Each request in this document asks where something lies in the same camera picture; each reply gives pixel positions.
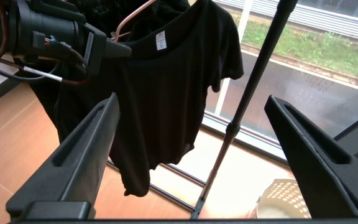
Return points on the black shorts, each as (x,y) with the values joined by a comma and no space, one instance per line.
(98,15)

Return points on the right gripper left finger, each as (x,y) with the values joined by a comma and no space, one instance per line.
(82,174)

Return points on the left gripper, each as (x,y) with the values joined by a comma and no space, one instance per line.
(51,34)

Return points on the black garment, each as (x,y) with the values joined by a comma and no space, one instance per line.
(166,93)

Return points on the white laundry basket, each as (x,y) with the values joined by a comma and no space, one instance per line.
(284,199)

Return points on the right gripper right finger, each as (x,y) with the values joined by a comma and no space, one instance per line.
(322,174)

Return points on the black clothes rack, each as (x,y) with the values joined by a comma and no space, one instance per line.
(259,68)

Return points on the pink clothes hanger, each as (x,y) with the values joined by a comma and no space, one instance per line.
(129,17)

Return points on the window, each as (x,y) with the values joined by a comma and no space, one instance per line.
(306,87)

